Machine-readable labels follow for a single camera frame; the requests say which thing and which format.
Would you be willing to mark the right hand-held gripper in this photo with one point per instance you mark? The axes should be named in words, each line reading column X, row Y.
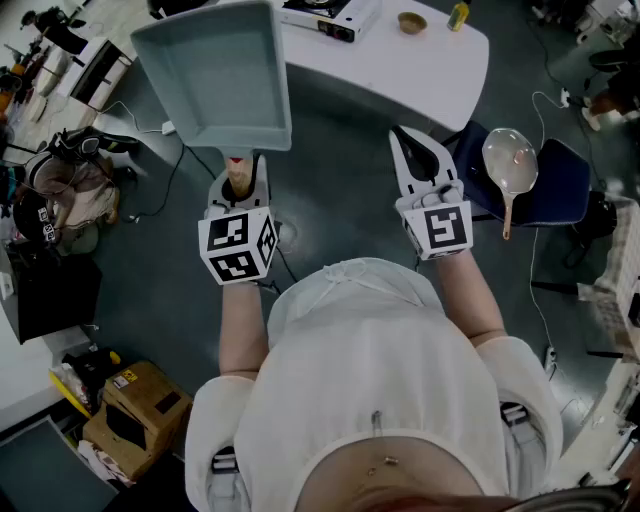
column 440, row 225

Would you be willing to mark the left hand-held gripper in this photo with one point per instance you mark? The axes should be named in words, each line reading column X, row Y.
column 235, row 240

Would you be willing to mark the grey plastic tray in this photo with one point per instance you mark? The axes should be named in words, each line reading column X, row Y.
column 210, row 75

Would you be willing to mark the portable gas stove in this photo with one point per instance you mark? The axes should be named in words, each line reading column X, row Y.
column 350, row 15

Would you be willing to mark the person's right forearm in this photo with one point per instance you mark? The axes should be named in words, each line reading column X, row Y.
column 465, row 295

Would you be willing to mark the person's left forearm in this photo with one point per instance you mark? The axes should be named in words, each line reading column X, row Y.
column 242, row 330

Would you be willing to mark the small pan with glass lid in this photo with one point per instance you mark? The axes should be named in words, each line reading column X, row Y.
column 510, row 160

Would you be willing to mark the white power adapter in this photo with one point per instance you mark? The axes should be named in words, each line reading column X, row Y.
column 168, row 128

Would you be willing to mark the dark blue chair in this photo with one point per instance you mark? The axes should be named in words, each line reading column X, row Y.
column 560, row 185

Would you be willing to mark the wooden bowl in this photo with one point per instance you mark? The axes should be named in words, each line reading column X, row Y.
column 412, row 22

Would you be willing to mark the yellow bottle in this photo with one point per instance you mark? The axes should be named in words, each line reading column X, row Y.
column 457, row 16

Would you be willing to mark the white box appliance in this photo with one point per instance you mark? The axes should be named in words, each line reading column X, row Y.
column 95, row 72

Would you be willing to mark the person's white shirt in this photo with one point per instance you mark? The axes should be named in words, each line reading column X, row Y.
column 375, row 360

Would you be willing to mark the black case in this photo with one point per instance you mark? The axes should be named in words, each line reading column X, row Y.
column 55, row 295

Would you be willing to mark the white woven basket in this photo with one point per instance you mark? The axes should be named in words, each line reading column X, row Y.
column 622, row 280

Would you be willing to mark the cardboard box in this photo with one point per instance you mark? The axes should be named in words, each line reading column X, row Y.
column 107, row 445
column 145, row 395

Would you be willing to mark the yellow bag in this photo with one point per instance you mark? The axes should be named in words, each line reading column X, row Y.
column 70, row 385

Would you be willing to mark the grey bin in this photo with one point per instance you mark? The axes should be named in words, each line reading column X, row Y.
column 40, row 470

